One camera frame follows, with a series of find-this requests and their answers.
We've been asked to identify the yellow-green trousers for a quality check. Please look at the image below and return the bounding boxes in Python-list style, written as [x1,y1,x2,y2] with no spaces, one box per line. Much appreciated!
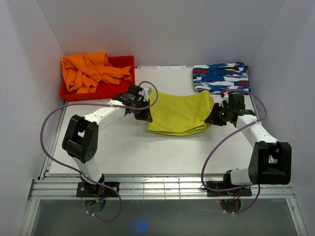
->
[147,91,214,136]

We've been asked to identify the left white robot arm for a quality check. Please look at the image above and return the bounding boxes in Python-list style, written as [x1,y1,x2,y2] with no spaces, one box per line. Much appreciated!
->
[62,85,153,197]

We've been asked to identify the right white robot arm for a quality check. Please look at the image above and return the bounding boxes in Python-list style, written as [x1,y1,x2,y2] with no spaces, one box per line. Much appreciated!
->
[202,90,292,195]

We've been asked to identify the folded blue patterned trousers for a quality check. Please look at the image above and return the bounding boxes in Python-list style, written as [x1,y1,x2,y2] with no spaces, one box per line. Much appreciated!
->
[192,62,251,94]

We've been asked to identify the orange trousers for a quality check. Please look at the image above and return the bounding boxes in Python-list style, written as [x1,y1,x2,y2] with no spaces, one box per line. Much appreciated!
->
[61,52,132,94]

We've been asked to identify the red plastic bin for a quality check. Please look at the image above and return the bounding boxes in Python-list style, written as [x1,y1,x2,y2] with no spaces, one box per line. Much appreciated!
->
[60,56,135,102]

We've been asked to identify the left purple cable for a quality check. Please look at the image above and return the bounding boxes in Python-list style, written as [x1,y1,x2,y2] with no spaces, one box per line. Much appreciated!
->
[40,80,158,223]

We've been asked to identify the purple cable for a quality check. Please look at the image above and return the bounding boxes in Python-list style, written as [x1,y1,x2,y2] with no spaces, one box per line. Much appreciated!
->
[40,80,158,223]
[200,89,268,215]

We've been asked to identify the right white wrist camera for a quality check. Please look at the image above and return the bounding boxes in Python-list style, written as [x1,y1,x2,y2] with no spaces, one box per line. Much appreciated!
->
[219,90,228,107]

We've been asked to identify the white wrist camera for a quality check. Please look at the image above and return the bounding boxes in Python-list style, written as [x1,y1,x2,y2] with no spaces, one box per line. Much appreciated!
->
[219,90,228,107]
[138,88,152,102]

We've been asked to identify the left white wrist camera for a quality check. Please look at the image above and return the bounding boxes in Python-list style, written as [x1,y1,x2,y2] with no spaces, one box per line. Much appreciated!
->
[138,88,152,102]

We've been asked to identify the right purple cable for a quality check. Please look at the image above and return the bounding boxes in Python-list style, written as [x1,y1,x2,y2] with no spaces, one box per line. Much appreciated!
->
[200,89,268,215]

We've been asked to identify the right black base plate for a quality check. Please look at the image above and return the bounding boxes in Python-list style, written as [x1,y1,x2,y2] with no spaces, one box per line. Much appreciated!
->
[206,180,253,197]

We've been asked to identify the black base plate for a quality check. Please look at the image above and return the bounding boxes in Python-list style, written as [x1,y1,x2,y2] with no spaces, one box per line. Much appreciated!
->
[76,180,121,198]
[206,180,253,197]

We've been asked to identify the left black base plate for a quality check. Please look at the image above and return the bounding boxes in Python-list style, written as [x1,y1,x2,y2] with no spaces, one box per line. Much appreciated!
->
[76,180,121,198]

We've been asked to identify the aluminium frame rail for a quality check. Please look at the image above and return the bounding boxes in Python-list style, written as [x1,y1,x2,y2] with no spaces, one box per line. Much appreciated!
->
[29,175,295,200]

